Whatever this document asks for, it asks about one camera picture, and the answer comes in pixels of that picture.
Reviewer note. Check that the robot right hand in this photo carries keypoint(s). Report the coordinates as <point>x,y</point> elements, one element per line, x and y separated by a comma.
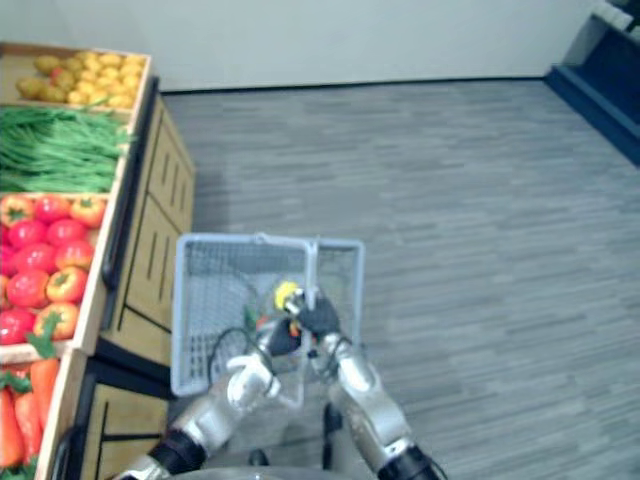
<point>320,317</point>

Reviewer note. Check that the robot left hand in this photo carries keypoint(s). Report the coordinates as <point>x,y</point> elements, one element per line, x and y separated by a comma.
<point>286,337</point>

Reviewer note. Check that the small orange carrot green top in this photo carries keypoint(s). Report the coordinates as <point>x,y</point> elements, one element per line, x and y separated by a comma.
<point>250,316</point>

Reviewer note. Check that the grey plastic shopping basket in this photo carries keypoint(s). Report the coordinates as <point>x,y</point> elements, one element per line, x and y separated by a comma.
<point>215,280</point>

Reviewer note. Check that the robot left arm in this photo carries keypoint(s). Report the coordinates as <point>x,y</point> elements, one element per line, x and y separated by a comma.
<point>220,410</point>

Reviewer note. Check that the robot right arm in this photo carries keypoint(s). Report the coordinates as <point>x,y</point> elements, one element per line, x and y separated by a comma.
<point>365,395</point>

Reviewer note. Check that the yellow vegetable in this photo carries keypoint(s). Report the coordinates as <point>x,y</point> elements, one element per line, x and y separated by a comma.
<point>285,294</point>

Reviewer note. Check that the black robot leg part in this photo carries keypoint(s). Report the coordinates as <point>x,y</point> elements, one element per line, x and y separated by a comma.
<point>332,430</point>

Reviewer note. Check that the dark robot foot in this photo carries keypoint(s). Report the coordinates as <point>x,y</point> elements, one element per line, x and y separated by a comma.
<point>258,457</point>

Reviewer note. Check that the low wooden stand cabinet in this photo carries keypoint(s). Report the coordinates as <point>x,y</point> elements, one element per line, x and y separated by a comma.
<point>125,420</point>

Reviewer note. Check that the tall wooden stand cabinet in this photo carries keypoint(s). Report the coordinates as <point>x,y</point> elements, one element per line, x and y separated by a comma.
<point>160,200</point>

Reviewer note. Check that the wooden crate of tomatoes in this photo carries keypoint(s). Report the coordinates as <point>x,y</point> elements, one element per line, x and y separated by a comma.
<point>95,300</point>

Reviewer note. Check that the orange tomato green stem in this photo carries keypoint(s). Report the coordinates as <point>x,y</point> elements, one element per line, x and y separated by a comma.
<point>88,211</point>
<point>16,210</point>
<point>61,320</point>
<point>67,285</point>

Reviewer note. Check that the orange red tomato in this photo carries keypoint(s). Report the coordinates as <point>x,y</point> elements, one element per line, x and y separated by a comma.
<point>75,254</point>

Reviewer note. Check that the wooden crate of beans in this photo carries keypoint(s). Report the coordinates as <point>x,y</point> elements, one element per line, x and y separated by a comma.
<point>121,172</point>

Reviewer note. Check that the wooden crate of carrots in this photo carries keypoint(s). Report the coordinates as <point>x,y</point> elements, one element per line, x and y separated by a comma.
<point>60,415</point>

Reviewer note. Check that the large orange carrot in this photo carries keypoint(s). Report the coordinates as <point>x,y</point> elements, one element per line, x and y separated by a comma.
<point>9,432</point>
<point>44,385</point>
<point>26,417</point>

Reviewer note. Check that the yellow lemon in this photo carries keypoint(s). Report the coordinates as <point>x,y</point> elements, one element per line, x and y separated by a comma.
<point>131,81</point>
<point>110,60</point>
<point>85,88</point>
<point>90,61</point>
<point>77,97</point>
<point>121,101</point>
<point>134,62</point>
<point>88,76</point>

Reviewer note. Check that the wooden crate of potatoes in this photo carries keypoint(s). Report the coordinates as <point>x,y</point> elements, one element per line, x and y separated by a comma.
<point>142,85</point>

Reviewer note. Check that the green beans heap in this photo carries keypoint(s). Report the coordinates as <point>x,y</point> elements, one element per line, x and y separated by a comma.
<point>55,150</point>

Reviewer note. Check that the reddish brown potato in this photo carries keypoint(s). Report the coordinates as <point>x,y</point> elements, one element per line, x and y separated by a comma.
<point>64,78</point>

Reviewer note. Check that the dark blue shelf unit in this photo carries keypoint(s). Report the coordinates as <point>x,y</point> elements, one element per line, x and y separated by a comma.
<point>605,85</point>

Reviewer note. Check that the white goods on shelf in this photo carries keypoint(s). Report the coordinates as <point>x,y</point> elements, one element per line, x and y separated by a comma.
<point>616,14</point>

